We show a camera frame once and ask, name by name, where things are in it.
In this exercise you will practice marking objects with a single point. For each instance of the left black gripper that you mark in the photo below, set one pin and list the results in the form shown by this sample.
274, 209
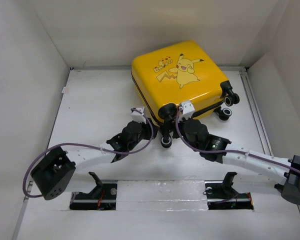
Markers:
148, 128

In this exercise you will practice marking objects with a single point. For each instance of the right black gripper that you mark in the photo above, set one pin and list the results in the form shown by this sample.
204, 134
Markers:
183, 121

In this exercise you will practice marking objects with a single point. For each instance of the yellow hard-shell suitcase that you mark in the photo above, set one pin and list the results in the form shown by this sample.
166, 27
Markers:
179, 73

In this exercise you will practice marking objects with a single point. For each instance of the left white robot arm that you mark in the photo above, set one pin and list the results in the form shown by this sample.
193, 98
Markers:
53, 170

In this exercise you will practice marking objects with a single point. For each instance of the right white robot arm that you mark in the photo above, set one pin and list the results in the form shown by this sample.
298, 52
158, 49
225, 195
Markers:
285, 172

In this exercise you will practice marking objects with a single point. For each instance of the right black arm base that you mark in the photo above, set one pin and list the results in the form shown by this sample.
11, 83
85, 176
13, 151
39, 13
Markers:
221, 195

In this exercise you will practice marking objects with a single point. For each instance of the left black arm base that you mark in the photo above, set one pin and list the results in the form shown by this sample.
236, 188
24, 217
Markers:
103, 197

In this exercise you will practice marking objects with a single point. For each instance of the small pink paper scrap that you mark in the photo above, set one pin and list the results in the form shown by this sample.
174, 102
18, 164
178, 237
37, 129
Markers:
65, 90

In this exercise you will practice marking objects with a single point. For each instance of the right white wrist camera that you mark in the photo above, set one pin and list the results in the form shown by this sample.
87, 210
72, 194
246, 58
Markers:
186, 110

